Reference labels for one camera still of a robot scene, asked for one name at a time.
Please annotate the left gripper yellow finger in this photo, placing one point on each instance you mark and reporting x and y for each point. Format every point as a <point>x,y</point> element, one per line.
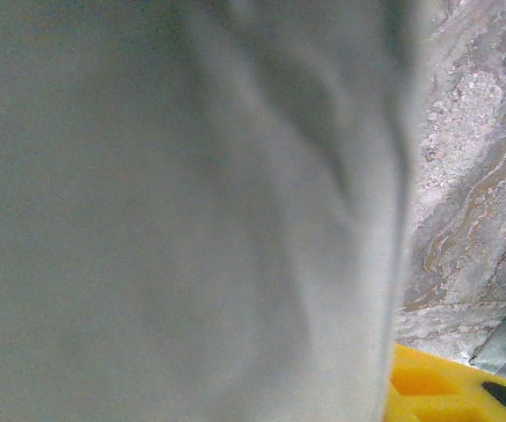
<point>433,391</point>

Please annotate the white paper box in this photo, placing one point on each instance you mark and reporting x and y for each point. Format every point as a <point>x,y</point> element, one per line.
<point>147,220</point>

